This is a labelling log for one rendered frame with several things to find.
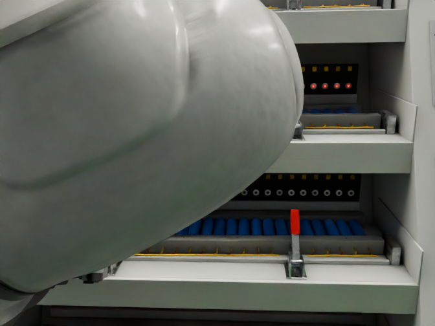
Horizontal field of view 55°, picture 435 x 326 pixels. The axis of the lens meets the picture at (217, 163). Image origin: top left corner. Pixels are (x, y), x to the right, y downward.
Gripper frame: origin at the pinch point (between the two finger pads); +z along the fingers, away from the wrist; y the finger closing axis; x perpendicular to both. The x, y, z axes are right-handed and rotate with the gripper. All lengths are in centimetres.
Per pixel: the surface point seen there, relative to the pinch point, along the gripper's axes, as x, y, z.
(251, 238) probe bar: 4.3, 20.6, 12.6
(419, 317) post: -6.1, 42.6, 7.7
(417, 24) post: 34, 44, 2
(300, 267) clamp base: 0.1, 27.4, 9.0
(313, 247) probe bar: 3.0, 29.9, 12.7
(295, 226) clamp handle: 5.8, 26.7, 7.6
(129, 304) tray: -5.3, 3.3, 8.8
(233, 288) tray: -2.8, 18.0, 7.3
